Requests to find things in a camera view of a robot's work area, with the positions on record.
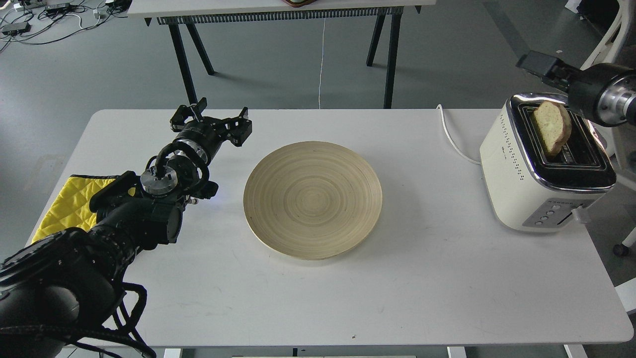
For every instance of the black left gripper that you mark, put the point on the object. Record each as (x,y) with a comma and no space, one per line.
(207,134)

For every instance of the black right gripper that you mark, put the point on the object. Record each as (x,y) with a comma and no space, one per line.
(603,94)

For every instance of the slice of bread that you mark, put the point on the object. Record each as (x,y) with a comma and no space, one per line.
(554,126)

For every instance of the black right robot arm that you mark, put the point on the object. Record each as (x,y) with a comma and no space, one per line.
(605,93)

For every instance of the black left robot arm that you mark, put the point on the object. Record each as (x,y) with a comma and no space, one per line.
(70,285)

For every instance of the cream chrome toaster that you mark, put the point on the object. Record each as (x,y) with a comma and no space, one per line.
(529,190)

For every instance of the background table with black legs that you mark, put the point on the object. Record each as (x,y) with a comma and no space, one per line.
(174,13)

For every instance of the round wooden plate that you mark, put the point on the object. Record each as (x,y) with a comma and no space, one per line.
(312,200)

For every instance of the yellow quilted cloth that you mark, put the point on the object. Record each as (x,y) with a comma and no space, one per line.
(71,206)

